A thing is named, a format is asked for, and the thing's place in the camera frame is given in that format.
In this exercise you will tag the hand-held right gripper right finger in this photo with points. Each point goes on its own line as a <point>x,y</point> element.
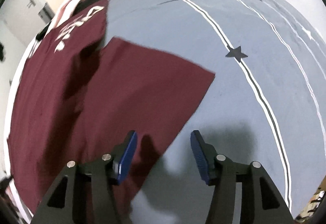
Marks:
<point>200,155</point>

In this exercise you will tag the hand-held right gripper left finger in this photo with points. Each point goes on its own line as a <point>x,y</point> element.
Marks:
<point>127,157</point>

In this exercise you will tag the maroon t-shirt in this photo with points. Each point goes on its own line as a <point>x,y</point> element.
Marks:
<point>114,86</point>

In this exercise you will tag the striped star bed sheet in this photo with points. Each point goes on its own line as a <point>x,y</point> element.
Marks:
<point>216,91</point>

